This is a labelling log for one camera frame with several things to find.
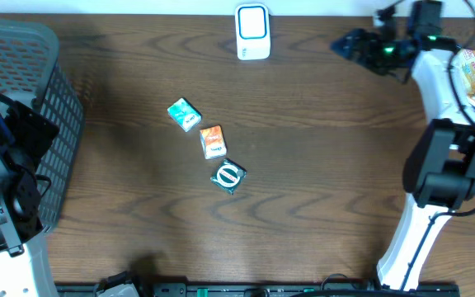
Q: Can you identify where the orange tissue pack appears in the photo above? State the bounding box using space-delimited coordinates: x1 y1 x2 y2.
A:
200 125 227 159

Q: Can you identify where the dark green round-logo packet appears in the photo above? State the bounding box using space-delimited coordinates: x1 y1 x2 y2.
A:
210 158 247 195

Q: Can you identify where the teal tissue pack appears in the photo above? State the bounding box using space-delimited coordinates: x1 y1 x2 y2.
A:
167 97 202 132

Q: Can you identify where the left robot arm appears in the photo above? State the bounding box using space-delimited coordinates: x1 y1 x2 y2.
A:
0 93 59 296

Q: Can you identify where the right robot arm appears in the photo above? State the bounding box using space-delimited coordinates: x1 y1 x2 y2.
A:
331 1 475 296

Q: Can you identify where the dark plastic mesh basket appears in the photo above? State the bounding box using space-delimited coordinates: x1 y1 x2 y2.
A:
0 16 85 235

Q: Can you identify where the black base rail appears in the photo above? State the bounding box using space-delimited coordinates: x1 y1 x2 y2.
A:
55 272 461 297

